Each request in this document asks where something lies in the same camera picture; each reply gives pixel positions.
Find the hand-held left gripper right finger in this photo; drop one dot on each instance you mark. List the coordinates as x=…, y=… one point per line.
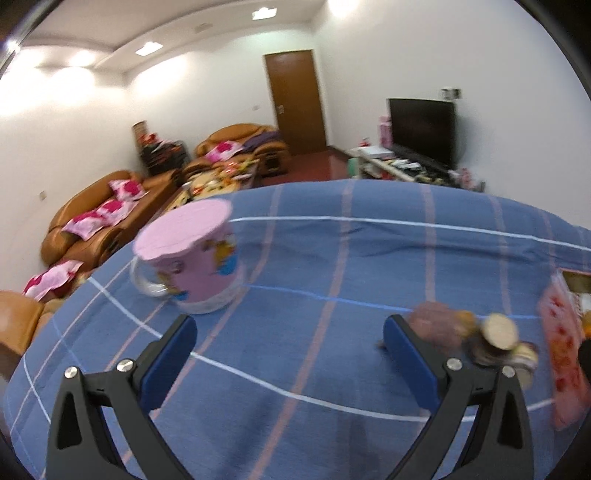
x=408, y=364

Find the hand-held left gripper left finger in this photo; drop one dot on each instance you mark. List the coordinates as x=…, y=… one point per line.
x=168, y=364

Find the purple round fruit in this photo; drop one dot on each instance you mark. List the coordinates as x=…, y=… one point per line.
x=434, y=321

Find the pink tin box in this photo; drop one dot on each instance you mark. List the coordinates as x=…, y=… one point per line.
x=561, y=350

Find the pink cartoon mug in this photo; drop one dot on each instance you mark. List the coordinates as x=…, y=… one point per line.
x=194, y=272

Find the blue plaid tablecloth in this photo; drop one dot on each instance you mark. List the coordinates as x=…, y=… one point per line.
x=323, y=258

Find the pink floral pillow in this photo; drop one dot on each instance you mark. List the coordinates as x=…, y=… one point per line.
x=127, y=189
x=221, y=150
x=113, y=211
x=83, y=227
x=51, y=277

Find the brown leather sofa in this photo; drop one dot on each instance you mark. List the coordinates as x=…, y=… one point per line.
x=152, y=189

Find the coffee table with snacks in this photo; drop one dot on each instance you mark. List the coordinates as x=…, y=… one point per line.
x=212, y=184

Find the white television stand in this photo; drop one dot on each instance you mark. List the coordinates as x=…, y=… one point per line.
x=392, y=170

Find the pink printed bag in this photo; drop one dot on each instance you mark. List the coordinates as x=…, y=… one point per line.
x=464, y=177

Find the green container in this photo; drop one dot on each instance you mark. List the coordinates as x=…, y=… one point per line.
x=353, y=168

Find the stack of black chairs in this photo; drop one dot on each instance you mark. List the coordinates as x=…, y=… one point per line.
x=161, y=154

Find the white set-top box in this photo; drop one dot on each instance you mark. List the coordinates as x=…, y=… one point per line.
x=371, y=151

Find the brown leather armchair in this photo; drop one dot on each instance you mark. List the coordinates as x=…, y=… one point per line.
x=272, y=157

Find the tall pink box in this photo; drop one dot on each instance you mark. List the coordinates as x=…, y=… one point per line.
x=384, y=131

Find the black television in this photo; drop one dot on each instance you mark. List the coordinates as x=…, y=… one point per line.
x=420, y=129

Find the patterned leaning board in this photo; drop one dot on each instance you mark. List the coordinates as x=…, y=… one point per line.
x=139, y=129

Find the purple cloth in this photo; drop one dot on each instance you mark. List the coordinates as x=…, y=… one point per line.
x=263, y=141

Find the brown wooden door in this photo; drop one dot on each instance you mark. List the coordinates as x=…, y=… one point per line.
x=295, y=101

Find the square ceiling light panel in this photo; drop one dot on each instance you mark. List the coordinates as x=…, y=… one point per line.
x=148, y=47

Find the ceiling air vent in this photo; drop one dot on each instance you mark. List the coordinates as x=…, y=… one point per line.
x=203, y=27

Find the rectangular ceiling light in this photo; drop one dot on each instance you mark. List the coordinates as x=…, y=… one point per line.
x=265, y=11

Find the wall socket with plugs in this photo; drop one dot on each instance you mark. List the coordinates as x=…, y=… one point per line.
x=451, y=92

